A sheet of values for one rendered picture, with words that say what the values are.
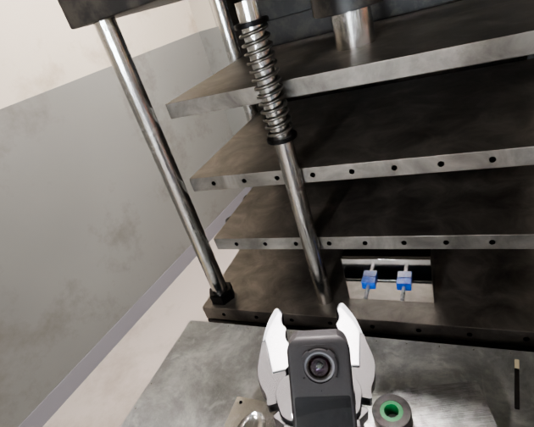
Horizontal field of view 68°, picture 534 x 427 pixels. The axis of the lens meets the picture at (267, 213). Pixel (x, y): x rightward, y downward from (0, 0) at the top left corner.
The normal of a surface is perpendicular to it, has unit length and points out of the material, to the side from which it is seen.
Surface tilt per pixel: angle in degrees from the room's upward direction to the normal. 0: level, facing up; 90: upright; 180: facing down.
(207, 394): 0
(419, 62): 90
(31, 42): 90
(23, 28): 90
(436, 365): 0
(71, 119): 90
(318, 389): 58
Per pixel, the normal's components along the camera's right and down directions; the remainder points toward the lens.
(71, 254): 0.86, 0.01
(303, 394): -0.12, -0.04
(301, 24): -0.34, 0.55
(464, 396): -0.26, -0.84
